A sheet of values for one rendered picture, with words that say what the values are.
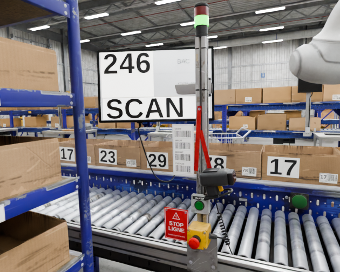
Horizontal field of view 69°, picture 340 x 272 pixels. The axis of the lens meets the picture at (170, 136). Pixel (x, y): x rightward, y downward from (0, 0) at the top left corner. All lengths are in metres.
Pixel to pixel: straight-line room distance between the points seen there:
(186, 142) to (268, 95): 5.14
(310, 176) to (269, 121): 4.29
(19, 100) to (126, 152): 1.31
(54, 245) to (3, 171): 0.21
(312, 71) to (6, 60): 0.73
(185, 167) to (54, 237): 0.51
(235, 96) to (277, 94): 0.92
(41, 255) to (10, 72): 0.38
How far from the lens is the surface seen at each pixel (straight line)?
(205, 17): 0.96
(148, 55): 1.07
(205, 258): 1.06
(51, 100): 0.58
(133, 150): 1.76
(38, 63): 0.61
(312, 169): 1.52
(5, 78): 0.57
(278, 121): 5.74
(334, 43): 0.81
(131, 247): 1.20
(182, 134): 0.93
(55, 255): 0.68
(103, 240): 1.28
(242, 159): 1.51
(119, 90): 1.07
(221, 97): 6.12
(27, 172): 0.60
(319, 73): 0.81
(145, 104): 1.04
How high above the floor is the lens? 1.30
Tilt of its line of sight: 6 degrees down
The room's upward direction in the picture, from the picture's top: 1 degrees counter-clockwise
